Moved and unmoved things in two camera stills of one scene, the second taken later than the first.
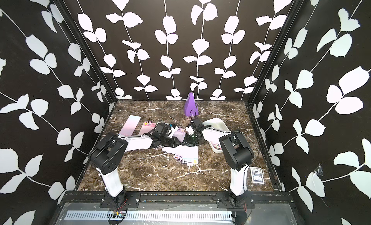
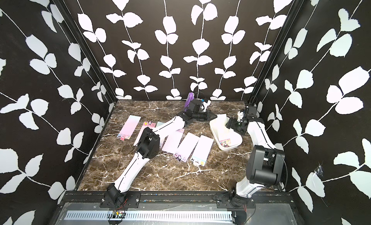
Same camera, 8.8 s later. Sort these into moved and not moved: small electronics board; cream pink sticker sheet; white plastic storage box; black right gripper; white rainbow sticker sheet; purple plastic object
Moved: black right gripper; white plastic storage box; white rainbow sticker sheet; cream pink sticker sheet
Not moved: purple plastic object; small electronics board
